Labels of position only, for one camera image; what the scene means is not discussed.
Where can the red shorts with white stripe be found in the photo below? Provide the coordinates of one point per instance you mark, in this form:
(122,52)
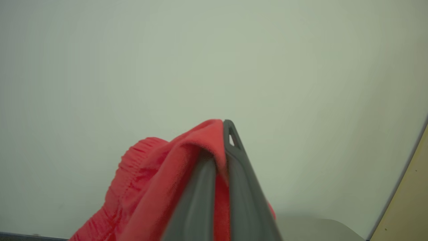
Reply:
(150,194)

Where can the beige panel with grey edge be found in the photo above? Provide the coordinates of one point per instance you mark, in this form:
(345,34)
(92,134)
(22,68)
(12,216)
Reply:
(403,197)

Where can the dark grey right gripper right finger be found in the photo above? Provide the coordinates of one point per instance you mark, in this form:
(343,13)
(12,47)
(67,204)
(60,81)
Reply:
(247,197)

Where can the black skirting board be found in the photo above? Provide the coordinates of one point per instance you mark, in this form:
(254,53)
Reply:
(30,237)

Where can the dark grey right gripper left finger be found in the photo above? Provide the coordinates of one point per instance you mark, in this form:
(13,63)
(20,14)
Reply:
(194,204)

